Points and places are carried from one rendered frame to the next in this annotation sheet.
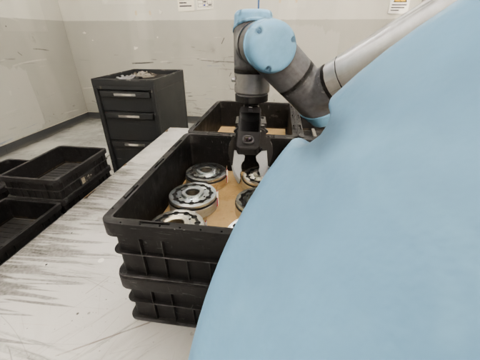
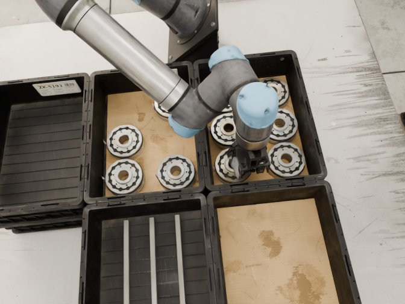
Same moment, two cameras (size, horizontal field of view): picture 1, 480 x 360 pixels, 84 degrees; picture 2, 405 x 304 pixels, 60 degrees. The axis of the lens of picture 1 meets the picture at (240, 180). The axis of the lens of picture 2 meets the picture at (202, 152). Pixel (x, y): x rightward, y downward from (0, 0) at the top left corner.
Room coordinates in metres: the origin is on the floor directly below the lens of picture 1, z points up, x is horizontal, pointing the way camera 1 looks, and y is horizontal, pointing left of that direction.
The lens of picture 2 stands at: (0.92, -0.18, 1.74)
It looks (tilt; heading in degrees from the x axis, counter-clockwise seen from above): 65 degrees down; 173
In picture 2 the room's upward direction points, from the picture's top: 7 degrees counter-clockwise
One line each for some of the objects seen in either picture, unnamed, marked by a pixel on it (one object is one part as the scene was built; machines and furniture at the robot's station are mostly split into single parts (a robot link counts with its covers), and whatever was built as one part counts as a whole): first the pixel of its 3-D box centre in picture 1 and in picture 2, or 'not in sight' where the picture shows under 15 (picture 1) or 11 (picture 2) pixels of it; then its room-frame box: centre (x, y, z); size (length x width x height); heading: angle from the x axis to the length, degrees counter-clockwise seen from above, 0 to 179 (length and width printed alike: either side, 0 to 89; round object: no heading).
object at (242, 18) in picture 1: (253, 42); (255, 111); (0.59, -0.03, 1.15); 0.09 x 0.08 x 0.11; 9
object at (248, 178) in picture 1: (263, 176); (233, 164); (0.58, -0.06, 0.86); 0.10 x 0.10 x 0.01
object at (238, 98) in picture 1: (251, 120); (251, 150); (0.61, -0.03, 0.99); 0.09 x 0.08 x 0.12; 178
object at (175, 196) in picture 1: (193, 194); (279, 124); (0.49, 0.10, 0.86); 0.10 x 0.10 x 0.01
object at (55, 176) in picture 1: (71, 197); not in sight; (1.26, 0.93, 0.37); 0.40 x 0.30 x 0.45; 172
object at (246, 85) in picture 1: (250, 83); (254, 131); (0.60, -0.02, 1.07); 0.08 x 0.08 x 0.05
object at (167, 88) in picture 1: (151, 130); not in sight; (2.19, 0.75, 0.45); 0.60 x 0.45 x 0.90; 172
